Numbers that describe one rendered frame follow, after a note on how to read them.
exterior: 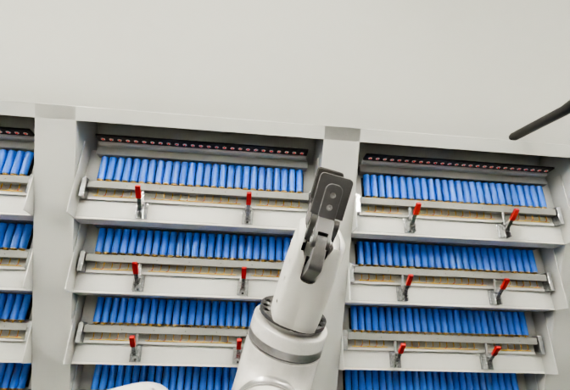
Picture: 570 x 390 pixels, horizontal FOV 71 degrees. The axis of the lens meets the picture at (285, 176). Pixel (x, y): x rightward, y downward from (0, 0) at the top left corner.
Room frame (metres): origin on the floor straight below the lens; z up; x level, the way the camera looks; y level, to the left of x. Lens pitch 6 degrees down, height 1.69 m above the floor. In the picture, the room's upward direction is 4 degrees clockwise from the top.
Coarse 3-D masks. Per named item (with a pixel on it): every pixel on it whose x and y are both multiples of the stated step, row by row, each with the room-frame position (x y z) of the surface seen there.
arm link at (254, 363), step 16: (256, 352) 0.39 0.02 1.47; (240, 368) 0.41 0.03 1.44; (256, 368) 0.39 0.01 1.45; (272, 368) 0.38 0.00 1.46; (288, 368) 0.38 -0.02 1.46; (304, 368) 0.39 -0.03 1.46; (240, 384) 0.39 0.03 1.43; (256, 384) 0.37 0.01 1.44; (272, 384) 0.37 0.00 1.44; (288, 384) 0.38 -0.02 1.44; (304, 384) 0.39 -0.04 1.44
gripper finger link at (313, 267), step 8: (320, 240) 0.35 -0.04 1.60; (312, 248) 0.35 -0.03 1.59; (320, 248) 0.35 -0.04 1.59; (312, 256) 0.34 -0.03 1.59; (320, 256) 0.34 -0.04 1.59; (312, 264) 0.34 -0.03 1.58; (320, 264) 0.34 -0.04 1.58; (304, 272) 0.36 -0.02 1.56; (312, 272) 0.35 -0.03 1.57; (320, 272) 0.34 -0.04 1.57; (304, 280) 0.38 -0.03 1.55; (312, 280) 0.37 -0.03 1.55
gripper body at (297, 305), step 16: (304, 224) 0.42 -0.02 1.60; (304, 240) 0.38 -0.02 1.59; (336, 240) 0.41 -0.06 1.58; (288, 256) 0.40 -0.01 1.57; (304, 256) 0.38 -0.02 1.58; (336, 256) 0.37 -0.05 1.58; (288, 272) 0.38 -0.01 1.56; (336, 272) 0.37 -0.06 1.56; (288, 288) 0.38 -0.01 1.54; (304, 288) 0.37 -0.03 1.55; (320, 288) 0.37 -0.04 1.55; (272, 304) 0.41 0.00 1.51; (288, 304) 0.38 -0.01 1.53; (304, 304) 0.37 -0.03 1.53; (320, 304) 0.37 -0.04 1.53; (272, 320) 0.39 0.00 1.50; (288, 320) 0.38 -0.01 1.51; (304, 320) 0.37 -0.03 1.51; (320, 320) 0.42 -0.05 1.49
